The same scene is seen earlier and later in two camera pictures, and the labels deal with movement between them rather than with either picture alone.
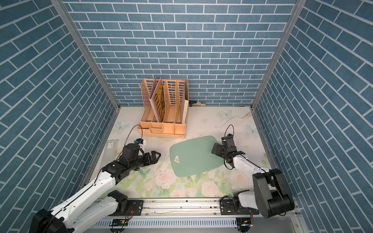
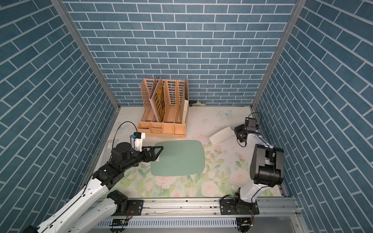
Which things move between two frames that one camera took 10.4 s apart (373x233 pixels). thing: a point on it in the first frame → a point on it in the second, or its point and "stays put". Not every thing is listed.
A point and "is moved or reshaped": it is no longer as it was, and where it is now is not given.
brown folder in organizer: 157,99 stays put
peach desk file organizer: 165,108 stays put
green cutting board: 194,156 is moved or reshaped
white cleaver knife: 234,121 → 224,134
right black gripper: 217,151 → 237,129
